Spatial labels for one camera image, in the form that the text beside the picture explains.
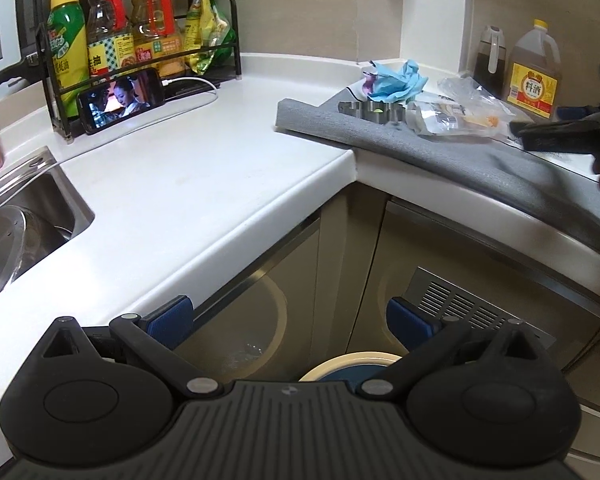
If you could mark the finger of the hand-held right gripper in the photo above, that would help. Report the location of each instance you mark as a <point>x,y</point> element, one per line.
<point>555,136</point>
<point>580,112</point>

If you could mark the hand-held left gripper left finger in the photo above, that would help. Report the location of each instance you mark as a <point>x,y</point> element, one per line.
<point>172,317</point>

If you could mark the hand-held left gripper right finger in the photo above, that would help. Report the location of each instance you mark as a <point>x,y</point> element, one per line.
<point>405,322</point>

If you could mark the cream round trash bin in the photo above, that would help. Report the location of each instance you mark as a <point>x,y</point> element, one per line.
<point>330,362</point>

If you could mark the white spout pouch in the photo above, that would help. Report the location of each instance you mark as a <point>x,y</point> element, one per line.
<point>445,120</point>

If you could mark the light blue paper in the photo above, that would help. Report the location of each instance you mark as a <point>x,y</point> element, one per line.
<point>395,82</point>

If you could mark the pink printed wrapper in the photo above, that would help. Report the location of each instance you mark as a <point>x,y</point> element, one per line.
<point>369,82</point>

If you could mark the metal flower cookie cutter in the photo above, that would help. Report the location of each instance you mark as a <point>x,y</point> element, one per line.
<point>350,107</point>

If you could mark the grey metal vent grille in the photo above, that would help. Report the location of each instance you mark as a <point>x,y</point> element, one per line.
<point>430,280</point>

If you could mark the beige vented cabinet door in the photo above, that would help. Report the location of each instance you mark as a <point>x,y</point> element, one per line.
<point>395,270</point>

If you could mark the cooking wine jug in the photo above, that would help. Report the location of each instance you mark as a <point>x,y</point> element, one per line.
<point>532,75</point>

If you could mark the beige corner filler panel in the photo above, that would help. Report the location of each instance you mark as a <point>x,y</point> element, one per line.
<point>345,260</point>

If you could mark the dark sauce dispenser bottle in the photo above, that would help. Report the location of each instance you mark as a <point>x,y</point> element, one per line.
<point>490,70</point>

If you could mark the beige plain cabinet door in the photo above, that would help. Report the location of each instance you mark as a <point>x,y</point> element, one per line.
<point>280,320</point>

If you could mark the stainless steel sink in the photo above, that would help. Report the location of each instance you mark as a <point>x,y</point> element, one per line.
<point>55,195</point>

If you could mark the grey countertop mat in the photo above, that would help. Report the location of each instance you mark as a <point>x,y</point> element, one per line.
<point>380,135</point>

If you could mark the stainless steel pot lid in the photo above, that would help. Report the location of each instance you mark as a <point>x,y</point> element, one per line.
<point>10,250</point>

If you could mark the black smartphone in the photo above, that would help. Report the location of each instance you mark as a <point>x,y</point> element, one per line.
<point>125,97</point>

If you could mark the golden cooking oil bottle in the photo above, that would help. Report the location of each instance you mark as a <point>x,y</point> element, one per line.
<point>155,35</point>

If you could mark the yellow green snack bag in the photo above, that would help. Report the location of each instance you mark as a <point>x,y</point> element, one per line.
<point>205,25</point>

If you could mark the red cap sauce bottle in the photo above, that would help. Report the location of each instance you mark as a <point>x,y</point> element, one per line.
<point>107,25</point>

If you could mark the yellow green oil bottle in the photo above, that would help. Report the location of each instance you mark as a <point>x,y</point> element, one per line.
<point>67,35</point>

